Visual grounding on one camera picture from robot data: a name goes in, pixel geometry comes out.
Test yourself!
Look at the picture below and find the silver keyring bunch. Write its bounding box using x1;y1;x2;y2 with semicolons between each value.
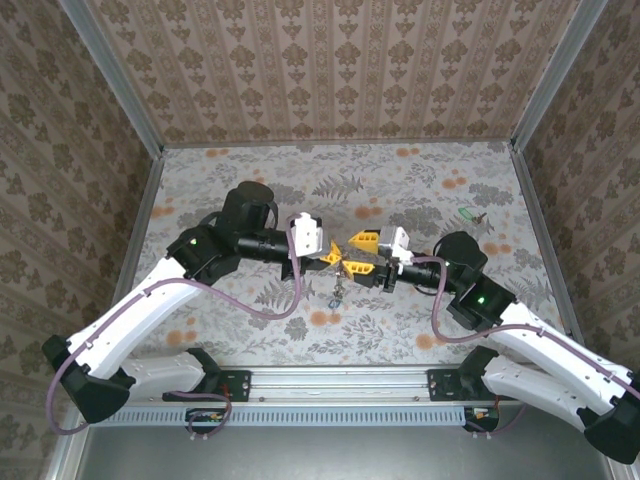
328;259;349;312

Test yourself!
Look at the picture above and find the floral table mat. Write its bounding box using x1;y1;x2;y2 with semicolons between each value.
107;141;584;366

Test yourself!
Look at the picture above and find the grey metal panel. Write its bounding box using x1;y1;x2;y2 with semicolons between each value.
44;404;640;480

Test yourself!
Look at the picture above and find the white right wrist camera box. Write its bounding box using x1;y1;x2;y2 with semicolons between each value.
378;225;415;266

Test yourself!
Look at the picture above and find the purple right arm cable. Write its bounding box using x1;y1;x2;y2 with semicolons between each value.
409;255;640;437

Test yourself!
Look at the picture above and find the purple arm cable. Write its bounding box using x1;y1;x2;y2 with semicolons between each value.
409;255;640;437
45;214;304;442

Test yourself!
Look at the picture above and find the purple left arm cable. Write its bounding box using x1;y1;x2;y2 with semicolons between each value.
45;214;304;442

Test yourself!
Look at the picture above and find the aluminium side rail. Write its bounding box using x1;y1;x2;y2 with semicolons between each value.
113;146;167;311
509;144;587;346

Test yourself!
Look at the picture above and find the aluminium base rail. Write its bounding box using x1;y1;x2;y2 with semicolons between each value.
127;366;609;402

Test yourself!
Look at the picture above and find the white slotted cable duct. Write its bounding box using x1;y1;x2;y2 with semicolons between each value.
92;405;469;427

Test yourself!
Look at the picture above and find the black cable socket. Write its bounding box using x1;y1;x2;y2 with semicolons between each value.
462;405;501;434
184;407;227;435

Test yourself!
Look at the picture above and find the aluminium frame post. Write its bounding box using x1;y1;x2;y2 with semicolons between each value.
57;0;166;154
509;0;609;151

